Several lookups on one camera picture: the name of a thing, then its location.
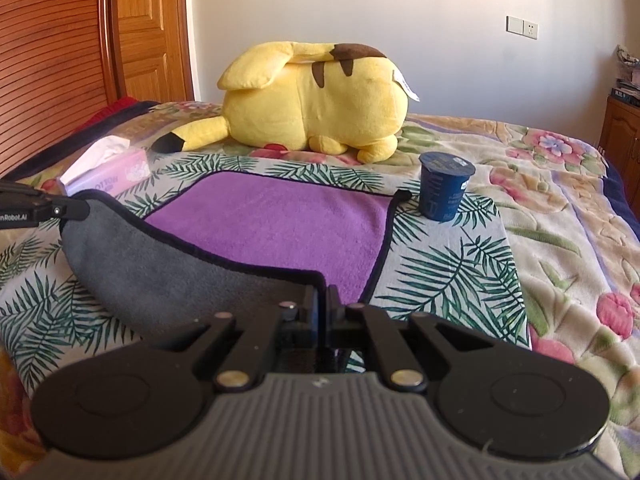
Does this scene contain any white wall socket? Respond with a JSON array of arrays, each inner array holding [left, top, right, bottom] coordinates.
[[505, 14, 540, 41]]

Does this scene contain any floral bed blanket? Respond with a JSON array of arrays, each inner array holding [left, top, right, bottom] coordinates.
[[0, 100, 640, 476]]

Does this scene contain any wooden slatted headboard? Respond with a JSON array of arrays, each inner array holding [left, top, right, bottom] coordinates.
[[0, 0, 123, 178]]

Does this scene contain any pink tissue pack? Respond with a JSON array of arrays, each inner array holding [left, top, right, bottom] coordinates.
[[57, 136, 151, 197]]

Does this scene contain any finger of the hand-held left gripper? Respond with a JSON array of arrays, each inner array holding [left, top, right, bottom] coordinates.
[[42, 194, 92, 222]]

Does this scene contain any dark blue cup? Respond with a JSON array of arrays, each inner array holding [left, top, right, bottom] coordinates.
[[418, 151, 475, 223]]

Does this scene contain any purple and grey towel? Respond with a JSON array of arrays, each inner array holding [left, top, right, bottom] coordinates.
[[59, 170, 414, 342]]

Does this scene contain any yellow plush toy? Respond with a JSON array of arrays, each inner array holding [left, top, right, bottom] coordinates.
[[150, 40, 422, 164]]

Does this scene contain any red cloth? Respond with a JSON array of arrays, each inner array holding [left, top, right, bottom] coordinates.
[[75, 95, 152, 132]]

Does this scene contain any pile of books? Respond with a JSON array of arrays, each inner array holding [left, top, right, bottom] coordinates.
[[609, 44, 640, 107]]

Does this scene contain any palm leaf print cloth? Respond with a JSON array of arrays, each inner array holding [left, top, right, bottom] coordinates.
[[0, 152, 532, 392]]

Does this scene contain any wooden door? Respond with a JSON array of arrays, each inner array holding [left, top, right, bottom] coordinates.
[[109, 0, 197, 104]]

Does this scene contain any wooden cabinet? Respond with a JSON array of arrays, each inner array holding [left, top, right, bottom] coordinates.
[[596, 94, 640, 213]]

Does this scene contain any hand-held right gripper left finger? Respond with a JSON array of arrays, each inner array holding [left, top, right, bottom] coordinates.
[[145, 285, 321, 393]]

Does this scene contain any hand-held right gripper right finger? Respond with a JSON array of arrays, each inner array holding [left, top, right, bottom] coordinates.
[[325, 285, 501, 393]]

